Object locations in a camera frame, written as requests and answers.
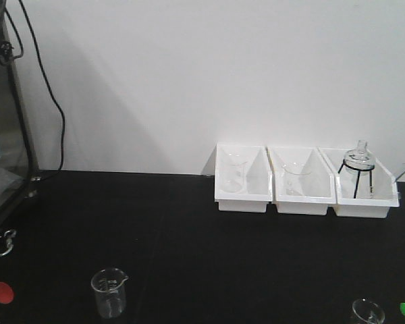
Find red plastic spoon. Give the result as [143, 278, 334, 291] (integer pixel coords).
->
[0, 281, 14, 304]

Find glass beaker in left bin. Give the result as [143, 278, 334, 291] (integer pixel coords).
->
[220, 153, 248, 193]

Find glass beaker in bin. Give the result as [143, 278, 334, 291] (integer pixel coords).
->
[283, 162, 311, 196]
[220, 153, 248, 193]

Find left white storage bin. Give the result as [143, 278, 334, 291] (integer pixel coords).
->
[214, 143, 273, 213]

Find white storage bin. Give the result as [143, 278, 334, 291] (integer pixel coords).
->
[267, 146, 336, 215]
[318, 148, 400, 219]
[214, 143, 273, 213]

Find glass beaker in middle bin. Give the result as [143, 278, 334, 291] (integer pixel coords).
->
[283, 162, 311, 196]

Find middle white storage bin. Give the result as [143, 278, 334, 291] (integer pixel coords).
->
[267, 146, 336, 215]

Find glass beaker front left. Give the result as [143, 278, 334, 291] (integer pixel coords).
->
[90, 267, 129, 319]

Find round glass flask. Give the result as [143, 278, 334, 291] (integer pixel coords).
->
[343, 140, 375, 171]

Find right white storage bin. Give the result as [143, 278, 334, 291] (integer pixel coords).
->
[318, 148, 400, 219]

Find glass test tube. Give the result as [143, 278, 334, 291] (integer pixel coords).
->
[393, 163, 405, 182]

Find glass beaker front right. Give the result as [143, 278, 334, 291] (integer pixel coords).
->
[350, 298, 385, 324]

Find black wire tripod stand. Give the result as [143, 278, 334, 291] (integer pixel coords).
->
[338, 159, 375, 198]

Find glass cabinet door frame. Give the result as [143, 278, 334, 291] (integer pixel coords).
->
[0, 1, 37, 231]

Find metal door handle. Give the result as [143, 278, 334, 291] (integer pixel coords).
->
[0, 229, 17, 258]

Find black hanging cable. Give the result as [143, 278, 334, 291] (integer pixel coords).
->
[18, 0, 66, 171]

